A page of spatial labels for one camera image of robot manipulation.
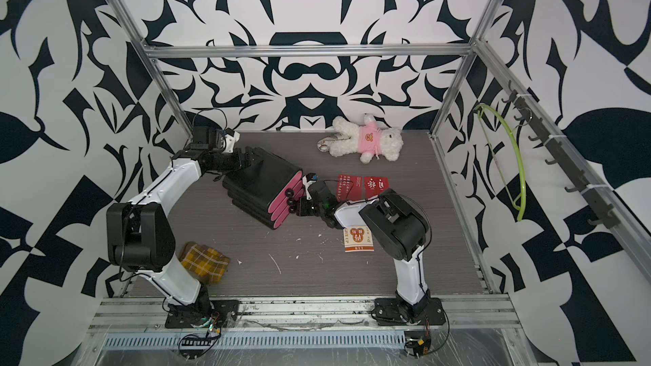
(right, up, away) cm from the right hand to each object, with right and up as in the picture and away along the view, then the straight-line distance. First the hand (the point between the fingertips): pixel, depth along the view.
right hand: (293, 200), depth 94 cm
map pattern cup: (+11, +22, +17) cm, 30 cm away
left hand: (-13, +16, -4) cm, 21 cm away
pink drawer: (0, +5, -11) cm, 12 cm away
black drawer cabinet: (-6, +5, -14) cm, 16 cm away
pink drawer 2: (-4, -6, -7) cm, 10 cm away
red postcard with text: (+21, +3, +8) cm, 23 cm away
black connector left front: (-25, -37, -23) cm, 50 cm away
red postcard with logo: (+31, +4, +8) cm, 33 cm away
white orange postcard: (+23, -13, -5) cm, 27 cm away
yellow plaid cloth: (-26, -18, -13) cm, 34 cm away
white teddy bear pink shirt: (+29, +23, +13) cm, 39 cm away
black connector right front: (+37, -35, -24) cm, 57 cm away
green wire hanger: (+63, +12, -28) cm, 70 cm away
